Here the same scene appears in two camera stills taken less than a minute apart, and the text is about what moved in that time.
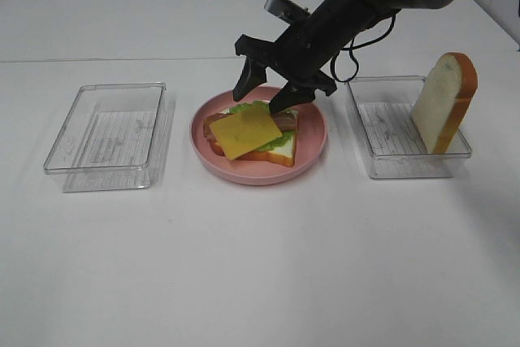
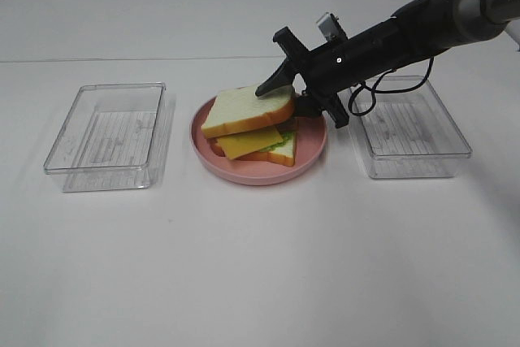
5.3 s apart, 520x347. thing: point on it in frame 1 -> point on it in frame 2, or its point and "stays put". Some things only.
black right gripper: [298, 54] -> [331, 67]
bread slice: [440, 106] -> [240, 110]
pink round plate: [312, 139] stays put
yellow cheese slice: [243, 132] stays put
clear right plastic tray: [382, 108] stays put
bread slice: [283, 152] stays put
